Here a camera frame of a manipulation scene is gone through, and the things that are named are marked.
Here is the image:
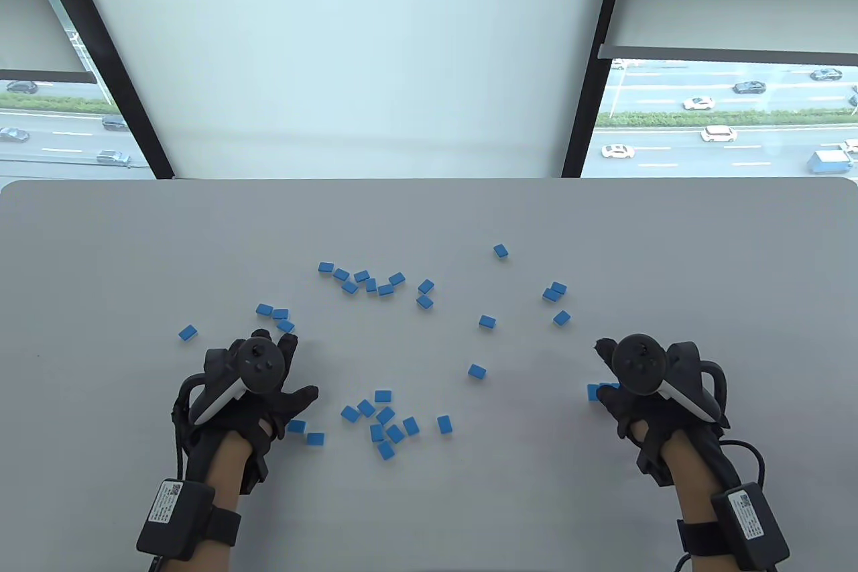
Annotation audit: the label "black white handheld controller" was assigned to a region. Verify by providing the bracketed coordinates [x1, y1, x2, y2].
[611, 333, 730, 428]
[189, 337, 282, 426]

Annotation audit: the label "person's right hand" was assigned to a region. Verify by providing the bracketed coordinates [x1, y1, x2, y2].
[593, 337, 733, 487]

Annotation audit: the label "blue mahjong tiles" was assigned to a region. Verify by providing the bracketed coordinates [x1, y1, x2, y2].
[178, 243, 572, 461]

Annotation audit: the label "person's left hand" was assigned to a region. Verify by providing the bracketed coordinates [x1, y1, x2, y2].
[172, 327, 320, 496]

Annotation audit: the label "black window frame pillar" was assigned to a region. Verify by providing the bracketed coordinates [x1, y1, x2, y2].
[27, 0, 176, 180]
[562, 0, 636, 178]

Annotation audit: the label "wide white roller blind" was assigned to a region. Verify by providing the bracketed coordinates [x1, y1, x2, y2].
[59, 0, 617, 178]

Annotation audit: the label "person's left forearm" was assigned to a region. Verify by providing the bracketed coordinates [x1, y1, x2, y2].
[161, 431, 255, 572]

